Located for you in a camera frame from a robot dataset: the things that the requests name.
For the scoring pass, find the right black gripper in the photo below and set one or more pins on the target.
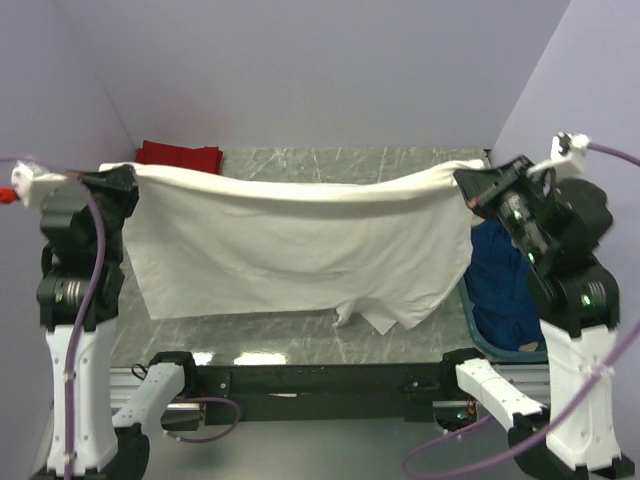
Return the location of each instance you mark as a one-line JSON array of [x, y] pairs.
[[489, 182]]

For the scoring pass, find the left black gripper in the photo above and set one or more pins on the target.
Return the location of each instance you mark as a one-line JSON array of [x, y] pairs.
[[112, 182]]

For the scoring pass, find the white t shirt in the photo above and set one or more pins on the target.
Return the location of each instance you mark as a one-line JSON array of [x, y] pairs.
[[203, 244]]

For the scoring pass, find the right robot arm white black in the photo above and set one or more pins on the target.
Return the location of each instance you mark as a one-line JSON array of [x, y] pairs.
[[572, 437]]

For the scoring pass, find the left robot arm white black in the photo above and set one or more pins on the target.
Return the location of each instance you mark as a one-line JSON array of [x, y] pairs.
[[89, 440]]

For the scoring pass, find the blue t shirt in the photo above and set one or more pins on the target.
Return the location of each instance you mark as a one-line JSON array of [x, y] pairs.
[[496, 282]]

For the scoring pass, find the beige t shirt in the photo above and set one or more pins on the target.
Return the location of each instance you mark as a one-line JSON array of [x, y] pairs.
[[529, 347]]

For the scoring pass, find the folded red t shirt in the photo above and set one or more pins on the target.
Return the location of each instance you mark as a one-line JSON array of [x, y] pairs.
[[204, 159]]

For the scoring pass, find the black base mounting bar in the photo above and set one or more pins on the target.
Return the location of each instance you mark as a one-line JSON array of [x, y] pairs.
[[320, 392]]

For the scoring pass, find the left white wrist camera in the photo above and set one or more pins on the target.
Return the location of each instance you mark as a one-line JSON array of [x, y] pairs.
[[30, 184]]

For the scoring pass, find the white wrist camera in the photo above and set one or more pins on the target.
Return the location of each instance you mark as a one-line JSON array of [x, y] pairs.
[[30, 184], [567, 156]]

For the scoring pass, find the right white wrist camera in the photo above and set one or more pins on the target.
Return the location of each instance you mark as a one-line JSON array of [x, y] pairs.
[[567, 156]]

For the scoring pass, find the aluminium frame rail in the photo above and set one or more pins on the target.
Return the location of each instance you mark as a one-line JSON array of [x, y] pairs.
[[530, 379]]

